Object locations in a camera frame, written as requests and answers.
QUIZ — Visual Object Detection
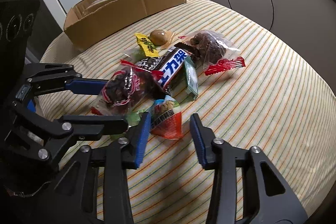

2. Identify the red clear dried fruit bag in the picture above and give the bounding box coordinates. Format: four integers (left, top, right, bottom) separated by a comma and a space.
91, 60, 164, 115

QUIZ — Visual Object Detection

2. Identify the yellow candy wrapper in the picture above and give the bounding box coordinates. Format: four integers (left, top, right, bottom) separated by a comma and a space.
134, 33, 159, 57

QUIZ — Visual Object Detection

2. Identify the packaged brown marinated egg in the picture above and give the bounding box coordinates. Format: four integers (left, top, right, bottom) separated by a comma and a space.
149, 30, 175, 50

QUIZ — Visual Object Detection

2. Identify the snickers chocolate bar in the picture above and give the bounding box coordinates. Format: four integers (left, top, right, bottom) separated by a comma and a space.
135, 46, 189, 90

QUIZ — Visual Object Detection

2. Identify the green white snack packet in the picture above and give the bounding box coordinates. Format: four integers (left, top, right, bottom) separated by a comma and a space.
184, 56, 199, 100

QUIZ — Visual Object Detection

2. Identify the clear red chocolate cookie bag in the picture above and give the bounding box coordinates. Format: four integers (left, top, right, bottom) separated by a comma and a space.
176, 30, 245, 76

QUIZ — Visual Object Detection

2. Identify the brown cardboard box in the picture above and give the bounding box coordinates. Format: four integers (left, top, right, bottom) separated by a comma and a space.
63, 0, 186, 51

